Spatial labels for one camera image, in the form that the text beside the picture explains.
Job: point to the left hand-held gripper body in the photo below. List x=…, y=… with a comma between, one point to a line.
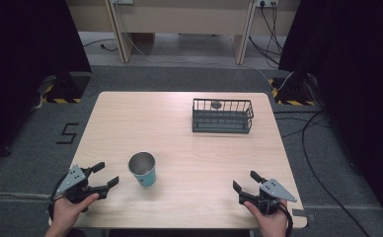
x=71, y=179

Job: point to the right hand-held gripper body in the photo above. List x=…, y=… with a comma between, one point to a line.
x=271, y=194

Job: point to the person's right hand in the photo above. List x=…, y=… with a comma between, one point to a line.
x=270, y=221

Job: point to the person's left hand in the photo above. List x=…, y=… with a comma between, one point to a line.
x=68, y=210

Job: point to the teal metal cup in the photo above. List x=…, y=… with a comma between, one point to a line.
x=142, y=169

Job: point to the grey tape piece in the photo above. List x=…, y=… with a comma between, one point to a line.
x=303, y=214

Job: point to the small dark round object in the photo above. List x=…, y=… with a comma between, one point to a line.
x=216, y=104

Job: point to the stand base with striped tape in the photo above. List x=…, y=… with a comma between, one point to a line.
x=291, y=90
x=64, y=88

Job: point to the black curtain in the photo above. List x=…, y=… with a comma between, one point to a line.
x=350, y=82
x=25, y=65

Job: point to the white power strip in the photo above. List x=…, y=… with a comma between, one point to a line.
x=123, y=1

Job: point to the white wall socket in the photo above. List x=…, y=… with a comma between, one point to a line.
x=267, y=2

